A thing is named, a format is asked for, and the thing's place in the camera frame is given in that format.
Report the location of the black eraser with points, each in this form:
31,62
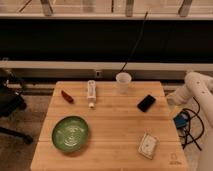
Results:
146,103

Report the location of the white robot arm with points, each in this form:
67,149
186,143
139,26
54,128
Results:
199,86

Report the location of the clear plastic cup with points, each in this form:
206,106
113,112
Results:
123,80

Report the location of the red chili pepper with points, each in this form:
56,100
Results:
67,97

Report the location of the green bowl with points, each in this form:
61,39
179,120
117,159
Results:
70,134

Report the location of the blue box on floor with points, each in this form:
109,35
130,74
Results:
180,121

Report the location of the black office chair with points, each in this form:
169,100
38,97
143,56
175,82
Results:
10,100

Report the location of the wall power outlet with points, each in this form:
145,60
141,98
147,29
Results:
98,74

